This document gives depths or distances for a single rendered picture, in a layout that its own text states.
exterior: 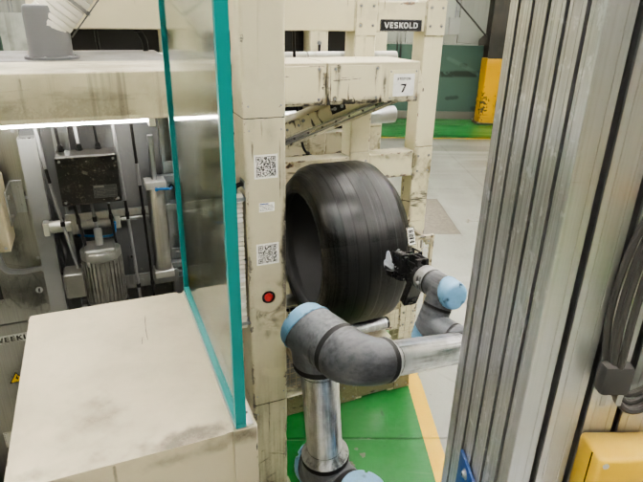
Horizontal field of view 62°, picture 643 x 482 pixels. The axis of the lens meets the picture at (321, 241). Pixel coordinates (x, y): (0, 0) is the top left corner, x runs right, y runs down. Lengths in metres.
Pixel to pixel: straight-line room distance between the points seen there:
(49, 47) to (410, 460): 2.23
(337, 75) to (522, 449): 1.47
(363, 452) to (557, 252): 2.24
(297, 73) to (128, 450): 1.33
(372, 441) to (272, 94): 1.83
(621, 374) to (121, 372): 0.89
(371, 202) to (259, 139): 0.40
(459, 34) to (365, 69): 9.38
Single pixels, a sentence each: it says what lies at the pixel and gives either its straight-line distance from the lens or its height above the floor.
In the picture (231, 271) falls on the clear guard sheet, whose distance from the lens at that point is 0.83.
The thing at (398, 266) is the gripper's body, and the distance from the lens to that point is 1.56.
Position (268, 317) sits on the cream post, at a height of 0.98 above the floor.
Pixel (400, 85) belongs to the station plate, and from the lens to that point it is 2.09.
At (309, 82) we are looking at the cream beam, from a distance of 1.93.
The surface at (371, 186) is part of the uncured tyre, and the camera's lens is 1.74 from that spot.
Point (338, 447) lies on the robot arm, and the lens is 1.36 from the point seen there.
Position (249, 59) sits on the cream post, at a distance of 1.59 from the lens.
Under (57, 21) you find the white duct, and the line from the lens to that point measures 1.80.
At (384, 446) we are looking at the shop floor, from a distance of 2.83.
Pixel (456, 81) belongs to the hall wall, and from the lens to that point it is 11.35.
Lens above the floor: 1.94
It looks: 23 degrees down
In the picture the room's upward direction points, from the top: 1 degrees clockwise
